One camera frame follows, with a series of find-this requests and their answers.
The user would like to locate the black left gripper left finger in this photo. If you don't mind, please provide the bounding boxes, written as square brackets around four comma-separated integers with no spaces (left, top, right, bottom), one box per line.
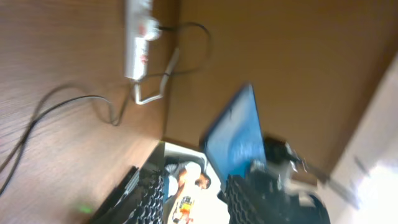
[124,174,164,224]

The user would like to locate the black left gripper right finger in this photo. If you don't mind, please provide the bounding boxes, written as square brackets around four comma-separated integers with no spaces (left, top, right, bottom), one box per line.
[225,175,280,224]

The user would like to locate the blue screen Galaxy smartphone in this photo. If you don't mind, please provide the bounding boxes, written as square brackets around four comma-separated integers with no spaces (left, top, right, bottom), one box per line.
[200,84,266,190]

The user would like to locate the black USB charging cable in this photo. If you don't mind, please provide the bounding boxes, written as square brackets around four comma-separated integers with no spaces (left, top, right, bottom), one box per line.
[0,21,212,195]

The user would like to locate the white USB charger adapter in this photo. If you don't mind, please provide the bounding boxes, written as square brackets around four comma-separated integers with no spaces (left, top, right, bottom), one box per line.
[138,17,161,41]

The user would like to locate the white power strip red switches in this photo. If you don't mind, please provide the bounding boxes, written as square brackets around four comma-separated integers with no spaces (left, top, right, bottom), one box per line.
[124,0,153,80]

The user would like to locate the white power strip cord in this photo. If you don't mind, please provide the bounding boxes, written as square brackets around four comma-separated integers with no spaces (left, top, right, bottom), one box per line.
[132,46,181,106]

